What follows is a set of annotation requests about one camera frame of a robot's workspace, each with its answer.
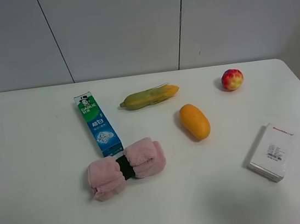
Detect yellow green corn cob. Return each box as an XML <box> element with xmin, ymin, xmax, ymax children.
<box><xmin>119</xmin><ymin>83</ymin><xmax>179</xmax><ymax>111</ymax></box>

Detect orange mango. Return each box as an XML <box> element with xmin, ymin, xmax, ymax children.
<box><xmin>179</xmin><ymin>104</ymin><xmax>211</xmax><ymax>140</ymax></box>

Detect green blue toothpaste box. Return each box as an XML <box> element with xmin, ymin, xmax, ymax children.
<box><xmin>74</xmin><ymin>92</ymin><xmax>124</xmax><ymax>157</ymax></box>

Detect black towel band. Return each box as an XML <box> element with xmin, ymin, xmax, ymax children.
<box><xmin>116</xmin><ymin>155</ymin><xmax>135</xmax><ymax>180</ymax></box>

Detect pink rolled towel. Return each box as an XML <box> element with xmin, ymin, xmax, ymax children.
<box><xmin>87</xmin><ymin>137</ymin><xmax>166</xmax><ymax>201</ymax></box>

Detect red yellow apple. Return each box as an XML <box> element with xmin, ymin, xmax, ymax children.
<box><xmin>221</xmin><ymin>69</ymin><xmax>244</xmax><ymax>91</ymax></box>

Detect white cardboard box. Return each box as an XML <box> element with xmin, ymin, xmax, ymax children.
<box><xmin>246</xmin><ymin>123</ymin><xmax>296</xmax><ymax>183</ymax></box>

